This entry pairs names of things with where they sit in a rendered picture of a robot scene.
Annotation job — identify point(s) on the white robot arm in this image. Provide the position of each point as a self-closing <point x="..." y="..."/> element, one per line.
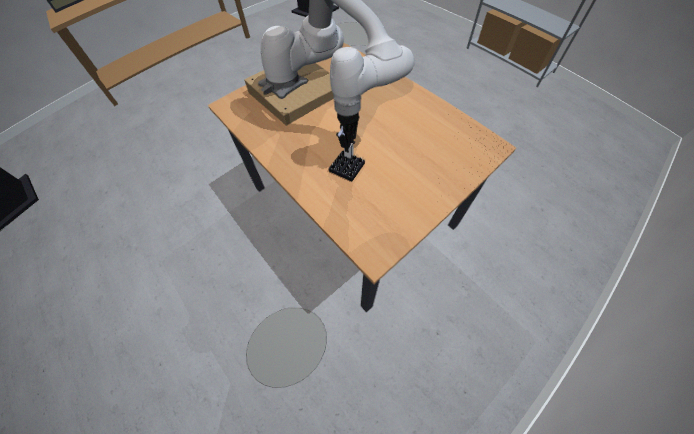
<point x="351" y="75"/>

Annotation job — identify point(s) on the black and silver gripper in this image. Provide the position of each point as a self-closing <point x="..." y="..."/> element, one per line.
<point x="346" y="139"/>

